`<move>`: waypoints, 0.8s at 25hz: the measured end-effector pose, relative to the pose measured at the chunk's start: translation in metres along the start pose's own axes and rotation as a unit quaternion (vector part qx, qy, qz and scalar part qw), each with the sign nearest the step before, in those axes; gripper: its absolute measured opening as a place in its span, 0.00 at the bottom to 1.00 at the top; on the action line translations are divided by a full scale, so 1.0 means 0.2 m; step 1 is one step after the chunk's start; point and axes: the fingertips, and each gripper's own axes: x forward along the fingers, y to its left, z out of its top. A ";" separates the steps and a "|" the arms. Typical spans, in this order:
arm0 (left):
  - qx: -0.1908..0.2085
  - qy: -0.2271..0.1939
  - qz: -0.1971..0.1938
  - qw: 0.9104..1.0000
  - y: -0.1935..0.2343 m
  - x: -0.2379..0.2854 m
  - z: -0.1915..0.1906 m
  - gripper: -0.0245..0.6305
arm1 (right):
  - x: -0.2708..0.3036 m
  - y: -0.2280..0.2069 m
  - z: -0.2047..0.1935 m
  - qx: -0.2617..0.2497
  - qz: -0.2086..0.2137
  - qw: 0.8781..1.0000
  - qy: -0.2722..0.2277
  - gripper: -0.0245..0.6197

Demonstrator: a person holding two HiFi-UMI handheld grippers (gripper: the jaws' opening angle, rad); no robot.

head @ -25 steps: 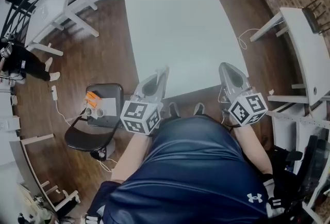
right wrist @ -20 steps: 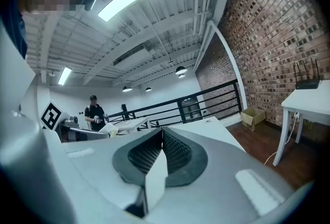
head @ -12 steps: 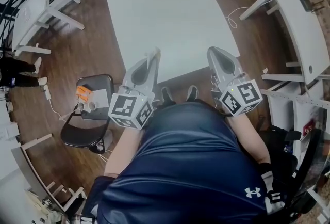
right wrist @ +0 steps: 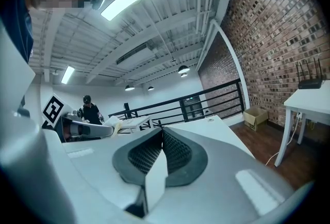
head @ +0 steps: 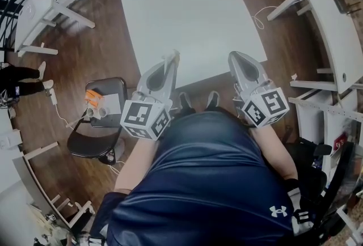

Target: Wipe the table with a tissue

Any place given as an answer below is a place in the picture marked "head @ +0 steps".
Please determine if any small white table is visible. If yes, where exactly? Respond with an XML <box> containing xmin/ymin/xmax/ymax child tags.
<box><xmin>13</xmin><ymin>0</ymin><xmax>96</xmax><ymax>57</ymax></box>

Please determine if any black metal railing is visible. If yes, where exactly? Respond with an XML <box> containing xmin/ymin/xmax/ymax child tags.
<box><xmin>0</xmin><ymin>0</ymin><xmax>120</xmax><ymax>50</ymax></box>

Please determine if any white table top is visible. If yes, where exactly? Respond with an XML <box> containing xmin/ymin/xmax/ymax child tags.
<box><xmin>116</xmin><ymin>0</ymin><xmax>269</xmax><ymax>90</ymax></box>

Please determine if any white paper sheet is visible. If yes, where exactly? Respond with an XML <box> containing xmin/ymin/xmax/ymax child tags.
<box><xmin>100</xmin><ymin>94</ymin><xmax>121</xmax><ymax>115</ymax></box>

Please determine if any person's right forearm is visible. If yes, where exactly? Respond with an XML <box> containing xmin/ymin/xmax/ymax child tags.
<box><xmin>249</xmin><ymin>125</ymin><xmax>298</xmax><ymax>182</ymax></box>

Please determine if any white desk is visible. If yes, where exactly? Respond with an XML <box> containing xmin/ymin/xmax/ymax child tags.
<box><xmin>266</xmin><ymin>0</ymin><xmax>363</xmax><ymax>95</ymax></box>

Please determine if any person's navy shirt torso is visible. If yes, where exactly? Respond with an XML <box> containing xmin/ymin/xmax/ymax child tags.
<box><xmin>90</xmin><ymin>111</ymin><xmax>301</xmax><ymax>246</ymax></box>

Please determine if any white metal shelf rack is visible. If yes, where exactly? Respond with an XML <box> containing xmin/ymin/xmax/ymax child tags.
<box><xmin>289</xmin><ymin>80</ymin><xmax>363</xmax><ymax>246</ymax></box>

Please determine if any white power strip cable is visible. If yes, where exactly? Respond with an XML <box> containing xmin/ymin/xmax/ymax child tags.
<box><xmin>55</xmin><ymin>103</ymin><xmax>125</xmax><ymax>175</ymax></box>

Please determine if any red box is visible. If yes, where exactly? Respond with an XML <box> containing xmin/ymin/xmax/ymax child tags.
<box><xmin>334</xmin><ymin>133</ymin><xmax>348</xmax><ymax>151</ymax></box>

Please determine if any person's right shoe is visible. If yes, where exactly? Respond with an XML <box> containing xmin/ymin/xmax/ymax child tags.
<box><xmin>206</xmin><ymin>91</ymin><xmax>221</xmax><ymax>109</ymax></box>

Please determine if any person's shoe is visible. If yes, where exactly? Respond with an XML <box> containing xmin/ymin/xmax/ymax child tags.
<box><xmin>206</xmin><ymin>91</ymin><xmax>221</xmax><ymax>109</ymax></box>
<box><xmin>178</xmin><ymin>92</ymin><xmax>193</xmax><ymax>111</ymax></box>

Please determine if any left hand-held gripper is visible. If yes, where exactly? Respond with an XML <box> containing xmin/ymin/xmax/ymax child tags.
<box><xmin>120</xmin><ymin>53</ymin><xmax>180</xmax><ymax>142</ymax></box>

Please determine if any white table frame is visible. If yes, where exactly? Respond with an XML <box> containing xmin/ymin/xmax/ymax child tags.
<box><xmin>12</xmin><ymin>141</ymin><xmax>96</xmax><ymax>228</ymax></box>

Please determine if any black chair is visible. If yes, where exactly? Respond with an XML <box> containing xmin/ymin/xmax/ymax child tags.
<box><xmin>67</xmin><ymin>77</ymin><xmax>128</xmax><ymax>160</ymax></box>

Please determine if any person's left shoe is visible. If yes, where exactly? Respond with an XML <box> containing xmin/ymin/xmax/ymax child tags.
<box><xmin>178</xmin><ymin>92</ymin><xmax>193</xmax><ymax>111</ymax></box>

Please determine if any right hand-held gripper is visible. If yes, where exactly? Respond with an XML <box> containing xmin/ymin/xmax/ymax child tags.
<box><xmin>228</xmin><ymin>51</ymin><xmax>290</xmax><ymax>129</ymax></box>

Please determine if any person's left forearm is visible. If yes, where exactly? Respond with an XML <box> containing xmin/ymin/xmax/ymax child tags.
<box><xmin>114</xmin><ymin>133</ymin><xmax>162</xmax><ymax>193</ymax></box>

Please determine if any orange packet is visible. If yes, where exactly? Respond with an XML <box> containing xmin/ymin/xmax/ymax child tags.
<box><xmin>85</xmin><ymin>89</ymin><xmax>103</xmax><ymax>108</ymax></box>

